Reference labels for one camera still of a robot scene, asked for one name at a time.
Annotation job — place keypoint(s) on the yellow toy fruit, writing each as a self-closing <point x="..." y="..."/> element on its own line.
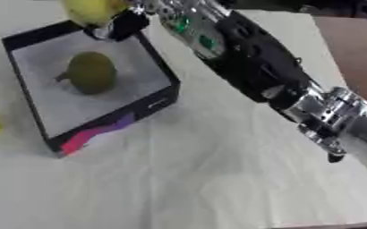
<point x="93" y="10"/>

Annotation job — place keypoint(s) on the black box with white inside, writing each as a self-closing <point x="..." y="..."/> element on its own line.
<point x="87" y="86"/>

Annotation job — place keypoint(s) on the silver and black right robot arm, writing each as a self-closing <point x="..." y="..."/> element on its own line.
<point x="254" y="59"/>

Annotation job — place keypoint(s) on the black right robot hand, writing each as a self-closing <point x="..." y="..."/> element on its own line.
<point x="125" y="24"/>

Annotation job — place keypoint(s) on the green toy pear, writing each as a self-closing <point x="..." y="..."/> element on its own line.
<point x="90" y="72"/>

